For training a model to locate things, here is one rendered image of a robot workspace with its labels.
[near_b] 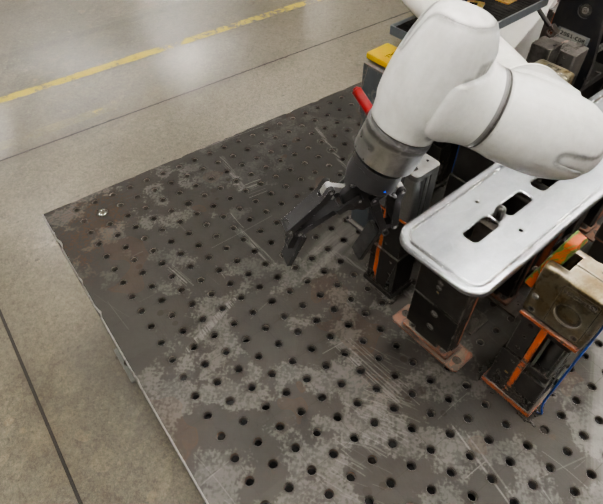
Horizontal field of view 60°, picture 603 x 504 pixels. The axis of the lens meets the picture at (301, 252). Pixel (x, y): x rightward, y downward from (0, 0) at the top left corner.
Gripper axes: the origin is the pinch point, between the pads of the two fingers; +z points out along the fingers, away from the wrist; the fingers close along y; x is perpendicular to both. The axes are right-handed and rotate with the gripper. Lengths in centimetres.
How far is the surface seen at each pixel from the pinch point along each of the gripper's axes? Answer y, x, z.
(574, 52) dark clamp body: -68, -32, -25
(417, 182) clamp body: -18.9, -7.8, -8.2
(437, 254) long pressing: -17.8, 5.5, -4.4
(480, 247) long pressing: -25.0, 6.6, -7.0
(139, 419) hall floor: 11, -22, 116
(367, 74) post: -18.4, -33.1, -12.7
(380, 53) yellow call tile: -19.3, -33.6, -17.1
